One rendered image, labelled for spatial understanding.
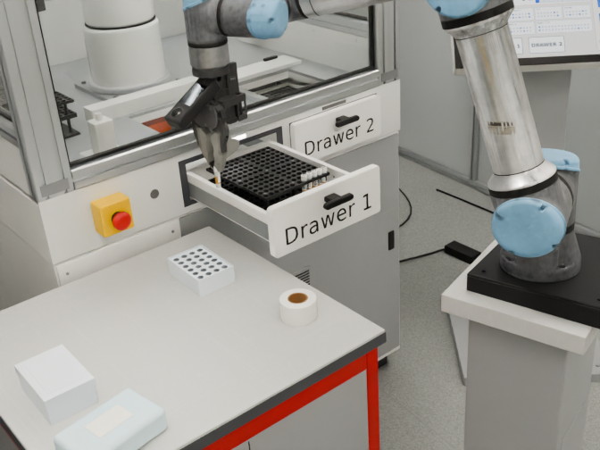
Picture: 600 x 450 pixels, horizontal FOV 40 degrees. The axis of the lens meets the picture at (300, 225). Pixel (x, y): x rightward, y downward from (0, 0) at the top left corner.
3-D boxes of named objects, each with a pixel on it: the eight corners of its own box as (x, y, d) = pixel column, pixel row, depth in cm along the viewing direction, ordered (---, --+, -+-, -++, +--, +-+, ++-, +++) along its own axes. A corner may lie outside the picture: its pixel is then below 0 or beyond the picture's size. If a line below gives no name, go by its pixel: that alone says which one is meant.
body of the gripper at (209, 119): (249, 121, 161) (243, 62, 155) (217, 135, 155) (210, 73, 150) (222, 114, 166) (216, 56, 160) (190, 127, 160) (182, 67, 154)
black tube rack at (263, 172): (330, 198, 180) (329, 171, 177) (268, 225, 171) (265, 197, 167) (270, 170, 196) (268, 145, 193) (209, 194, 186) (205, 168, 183)
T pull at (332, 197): (354, 199, 165) (354, 193, 164) (326, 211, 161) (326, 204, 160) (342, 194, 167) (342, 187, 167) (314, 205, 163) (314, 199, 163)
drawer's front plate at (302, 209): (380, 211, 177) (379, 164, 172) (275, 259, 161) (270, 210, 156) (375, 209, 178) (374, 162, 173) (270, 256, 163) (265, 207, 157)
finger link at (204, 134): (232, 162, 167) (229, 120, 162) (211, 172, 163) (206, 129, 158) (221, 158, 169) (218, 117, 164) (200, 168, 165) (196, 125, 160)
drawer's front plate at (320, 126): (381, 134, 216) (380, 95, 211) (296, 167, 201) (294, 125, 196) (376, 132, 218) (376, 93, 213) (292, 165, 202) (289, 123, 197)
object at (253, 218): (369, 204, 177) (368, 179, 174) (276, 246, 163) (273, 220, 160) (259, 155, 205) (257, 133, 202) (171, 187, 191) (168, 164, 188)
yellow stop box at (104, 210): (137, 228, 173) (131, 197, 169) (106, 239, 169) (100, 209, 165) (125, 220, 176) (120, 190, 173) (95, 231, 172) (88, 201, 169)
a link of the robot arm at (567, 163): (579, 208, 156) (586, 141, 150) (570, 237, 145) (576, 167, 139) (516, 201, 161) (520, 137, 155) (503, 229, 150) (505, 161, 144)
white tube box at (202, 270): (235, 281, 166) (233, 265, 164) (200, 296, 162) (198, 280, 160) (203, 259, 175) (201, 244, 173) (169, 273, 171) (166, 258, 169)
